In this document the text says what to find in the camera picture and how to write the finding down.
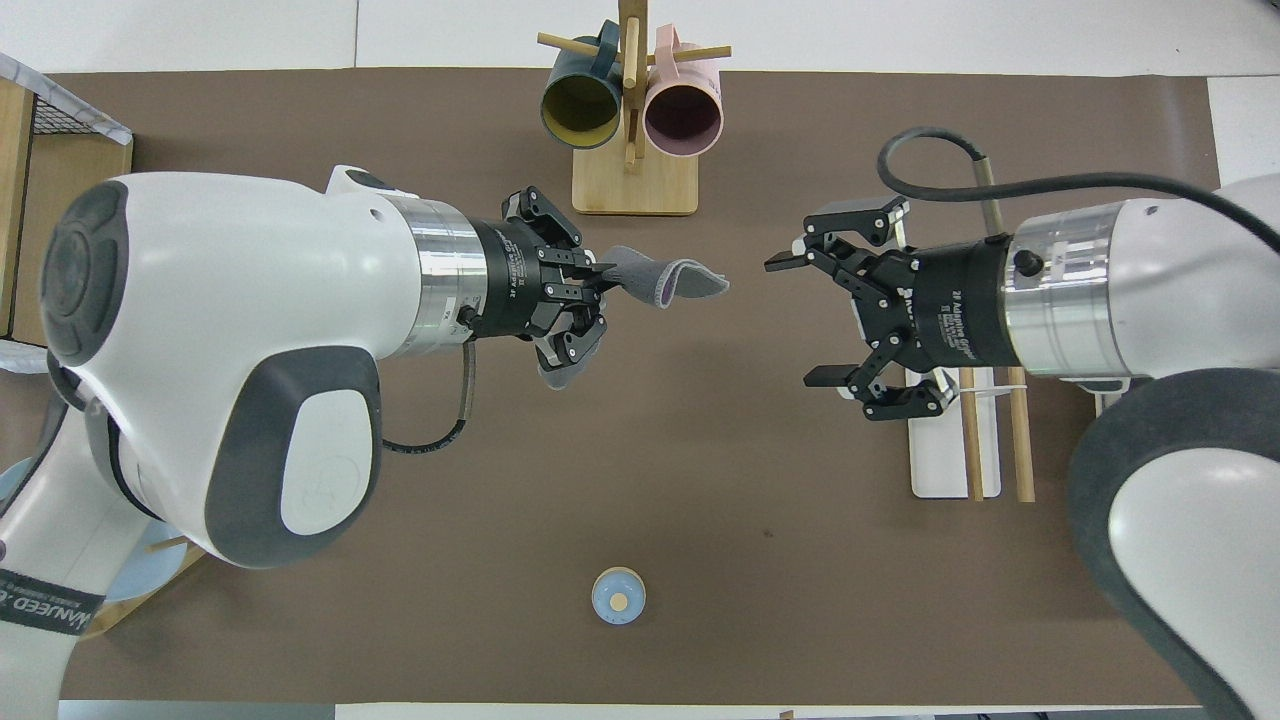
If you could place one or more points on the white towel rack wooden bars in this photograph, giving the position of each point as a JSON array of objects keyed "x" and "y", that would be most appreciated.
[{"x": 940, "y": 460}]

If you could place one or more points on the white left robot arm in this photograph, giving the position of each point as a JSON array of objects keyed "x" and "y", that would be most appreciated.
[{"x": 250, "y": 280}]

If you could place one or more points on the purple and grey towel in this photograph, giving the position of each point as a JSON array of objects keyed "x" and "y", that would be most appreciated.
[{"x": 680, "y": 280}]

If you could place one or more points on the light blue plate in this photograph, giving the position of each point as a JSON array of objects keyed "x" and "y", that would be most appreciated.
[{"x": 150, "y": 573}]

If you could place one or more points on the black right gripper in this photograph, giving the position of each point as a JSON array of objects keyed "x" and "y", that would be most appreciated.
[{"x": 960, "y": 310}]

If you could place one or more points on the wooden plate rack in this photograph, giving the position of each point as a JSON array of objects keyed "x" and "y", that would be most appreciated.
[{"x": 165, "y": 546}]

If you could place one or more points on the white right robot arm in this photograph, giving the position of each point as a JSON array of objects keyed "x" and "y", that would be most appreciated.
[{"x": 1180, "y": 280}]

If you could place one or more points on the brown table mat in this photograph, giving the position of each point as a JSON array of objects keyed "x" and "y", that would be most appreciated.
[{"x": 700, "y": 450}]

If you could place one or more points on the wooden mug tree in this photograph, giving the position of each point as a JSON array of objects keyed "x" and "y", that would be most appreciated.
[{"x": 635, "y": 190}]

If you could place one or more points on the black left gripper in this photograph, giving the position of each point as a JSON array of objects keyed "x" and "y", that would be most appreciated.
[{"x": 510, "y": 285}]

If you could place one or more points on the dark blue mug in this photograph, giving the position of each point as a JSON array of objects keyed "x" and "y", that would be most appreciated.
[{"x": 580, "y": 110}]

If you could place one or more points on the pink mug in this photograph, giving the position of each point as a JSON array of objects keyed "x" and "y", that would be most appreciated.
[{"x": 683, "y": 115}]

